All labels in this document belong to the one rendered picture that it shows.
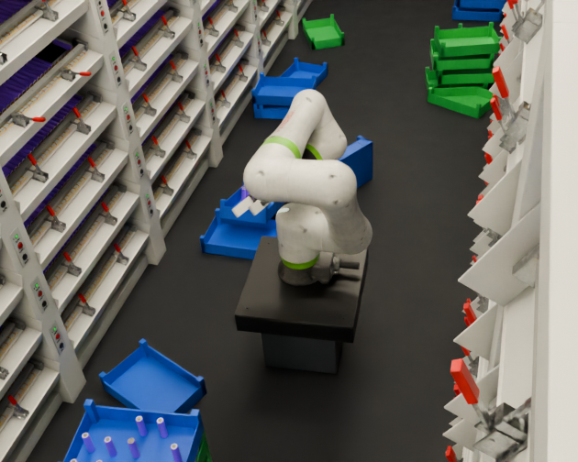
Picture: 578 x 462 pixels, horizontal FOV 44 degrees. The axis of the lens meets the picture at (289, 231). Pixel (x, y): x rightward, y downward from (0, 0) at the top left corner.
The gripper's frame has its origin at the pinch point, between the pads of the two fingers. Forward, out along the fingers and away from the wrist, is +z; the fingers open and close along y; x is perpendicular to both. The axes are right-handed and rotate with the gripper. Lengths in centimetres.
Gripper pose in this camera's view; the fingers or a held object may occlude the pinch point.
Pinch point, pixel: (245, 210)
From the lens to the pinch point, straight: 209.1
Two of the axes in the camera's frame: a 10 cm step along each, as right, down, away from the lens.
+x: -5.5, -8.0, -2.4
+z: -7.2, 6.0, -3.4
